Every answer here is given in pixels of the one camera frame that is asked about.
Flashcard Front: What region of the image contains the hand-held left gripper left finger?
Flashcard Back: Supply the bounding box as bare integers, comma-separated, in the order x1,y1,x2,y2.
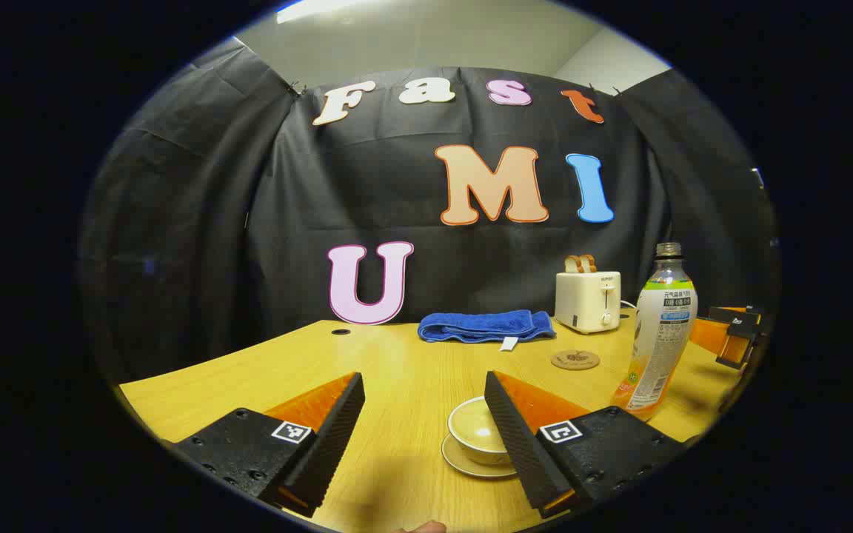
175,372,366,517

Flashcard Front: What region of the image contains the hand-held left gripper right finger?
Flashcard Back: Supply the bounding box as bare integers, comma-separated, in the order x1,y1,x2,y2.
484,372,686,519

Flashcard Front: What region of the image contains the clear orange-drink water bottle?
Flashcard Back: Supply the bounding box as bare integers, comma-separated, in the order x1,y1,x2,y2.
612,242,698,412

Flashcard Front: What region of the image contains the white ceramic teacup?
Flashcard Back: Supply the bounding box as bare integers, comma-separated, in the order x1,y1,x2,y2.
447,396,510,466

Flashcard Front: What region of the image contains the round cork coaster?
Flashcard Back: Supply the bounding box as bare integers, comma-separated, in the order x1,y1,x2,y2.
551,349,601,371

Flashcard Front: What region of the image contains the beige ceramic saucer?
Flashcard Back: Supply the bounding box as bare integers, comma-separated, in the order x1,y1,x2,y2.
441,433,520,478

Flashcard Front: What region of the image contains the white toaster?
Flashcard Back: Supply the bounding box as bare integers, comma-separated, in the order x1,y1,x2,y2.
555,271,622,335

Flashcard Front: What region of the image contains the blue folded towel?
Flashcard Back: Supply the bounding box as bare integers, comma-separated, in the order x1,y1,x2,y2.
418,309,557,351

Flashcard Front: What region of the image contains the black backdrop cloth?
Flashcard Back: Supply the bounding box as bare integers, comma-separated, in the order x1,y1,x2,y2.
78,37,779,386

